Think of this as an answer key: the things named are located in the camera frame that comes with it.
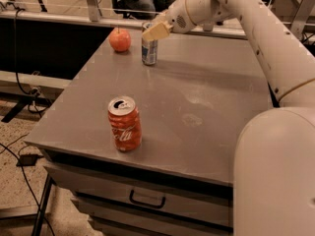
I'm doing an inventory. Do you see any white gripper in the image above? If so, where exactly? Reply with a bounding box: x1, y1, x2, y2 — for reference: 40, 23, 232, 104
142, 0, 196, 41

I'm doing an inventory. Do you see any grey top drawer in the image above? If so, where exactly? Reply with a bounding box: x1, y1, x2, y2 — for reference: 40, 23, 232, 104
44, 162, 233, 229

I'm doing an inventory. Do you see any black hanging cable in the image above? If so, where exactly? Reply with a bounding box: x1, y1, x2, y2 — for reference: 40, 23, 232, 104
12, 7, 50, 116

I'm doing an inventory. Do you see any black table leg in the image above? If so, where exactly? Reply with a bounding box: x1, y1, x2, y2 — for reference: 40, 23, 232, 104
31, 175, 53, 236

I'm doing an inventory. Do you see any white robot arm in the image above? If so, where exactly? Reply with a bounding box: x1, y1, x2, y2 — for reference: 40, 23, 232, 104
143, 0, 315, 236

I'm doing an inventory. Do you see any black power adapter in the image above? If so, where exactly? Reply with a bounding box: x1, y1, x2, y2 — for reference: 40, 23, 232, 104
17, 154, 42, 167

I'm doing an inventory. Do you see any black floor cable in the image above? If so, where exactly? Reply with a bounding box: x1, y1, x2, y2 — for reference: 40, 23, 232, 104
0, 133, 57, 236

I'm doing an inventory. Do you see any seated person in jeans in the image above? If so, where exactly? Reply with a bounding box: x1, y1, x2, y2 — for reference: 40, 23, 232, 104
125, 0, 176, 20

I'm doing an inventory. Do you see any black drawer handle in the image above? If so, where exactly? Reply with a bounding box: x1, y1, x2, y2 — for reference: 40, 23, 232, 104
129, 190, 166, 209

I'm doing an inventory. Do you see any metal railing frame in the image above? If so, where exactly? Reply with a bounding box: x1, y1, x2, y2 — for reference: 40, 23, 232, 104
0, 0, 315, 41

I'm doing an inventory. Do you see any silver blue redbull can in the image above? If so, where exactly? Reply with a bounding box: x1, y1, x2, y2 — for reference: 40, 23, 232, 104
142, 33, 158, 66

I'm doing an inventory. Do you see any grey lower drawer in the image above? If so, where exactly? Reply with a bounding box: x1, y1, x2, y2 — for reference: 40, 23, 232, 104
71, 196, 233, 236

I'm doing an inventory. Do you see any grey drawer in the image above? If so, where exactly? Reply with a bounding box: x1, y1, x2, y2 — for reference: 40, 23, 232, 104
44, 162, 233, 229
71, 196, 233, 236

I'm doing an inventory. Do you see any red coca-cola can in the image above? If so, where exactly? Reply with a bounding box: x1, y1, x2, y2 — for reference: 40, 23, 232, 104
107, 95, 142, 151

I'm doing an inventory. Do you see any red apple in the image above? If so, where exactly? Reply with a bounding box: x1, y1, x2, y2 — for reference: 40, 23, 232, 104
108, 28, 131, 52

